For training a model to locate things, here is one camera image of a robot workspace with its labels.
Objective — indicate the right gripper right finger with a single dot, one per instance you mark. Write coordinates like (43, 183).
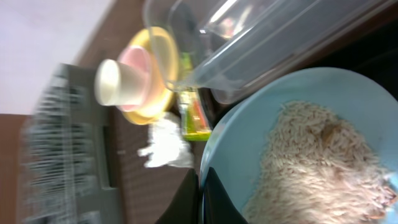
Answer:
(217, 206)

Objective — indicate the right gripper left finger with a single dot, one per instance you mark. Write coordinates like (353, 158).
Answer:
(183, 208)

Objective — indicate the white tissue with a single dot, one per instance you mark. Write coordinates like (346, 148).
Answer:
(166, 145)

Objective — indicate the green yellow snack wrapper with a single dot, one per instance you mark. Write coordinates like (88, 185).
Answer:
(195, 126)

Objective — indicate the leftover rice pile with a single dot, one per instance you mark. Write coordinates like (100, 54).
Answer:
(317, 168)

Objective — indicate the light blue bowl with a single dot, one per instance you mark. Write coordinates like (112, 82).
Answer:
(238, 141)

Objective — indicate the grey plastic dishwasher rack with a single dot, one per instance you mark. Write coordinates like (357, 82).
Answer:
(64, 165)

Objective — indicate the dark brown serving tray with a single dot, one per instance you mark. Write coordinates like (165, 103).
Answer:
(146, 192)

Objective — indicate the white paper cup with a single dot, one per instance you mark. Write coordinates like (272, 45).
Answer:
(118, 84)

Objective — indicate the clear plastic bin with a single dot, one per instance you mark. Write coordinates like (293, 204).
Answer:
(235, 48)

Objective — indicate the pink small plate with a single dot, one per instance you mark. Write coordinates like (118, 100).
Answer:
(140, 62)

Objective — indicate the yellow plate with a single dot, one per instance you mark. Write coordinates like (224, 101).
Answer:
(164, 57)

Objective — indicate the black plastic tray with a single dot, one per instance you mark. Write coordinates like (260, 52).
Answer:
(374, 56)

